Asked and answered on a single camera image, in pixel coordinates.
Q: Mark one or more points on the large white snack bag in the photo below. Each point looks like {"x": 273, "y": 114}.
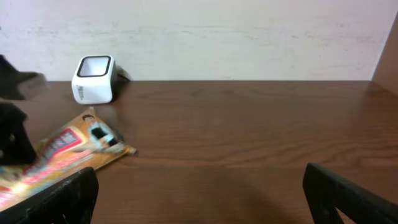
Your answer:
{"x": 85, "y": 141}

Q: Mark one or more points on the white barcode scanner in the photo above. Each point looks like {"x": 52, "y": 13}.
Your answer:
{"x": 97, "y": 80}

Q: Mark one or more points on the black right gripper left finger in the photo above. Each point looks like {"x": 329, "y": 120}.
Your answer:
{"x": 71, "y": 200}

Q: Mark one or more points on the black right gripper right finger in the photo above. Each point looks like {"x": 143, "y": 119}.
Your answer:
{"x": 328, "y": 193}

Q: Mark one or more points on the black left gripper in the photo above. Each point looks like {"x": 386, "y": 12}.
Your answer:
{"x": 16, "y": 148}

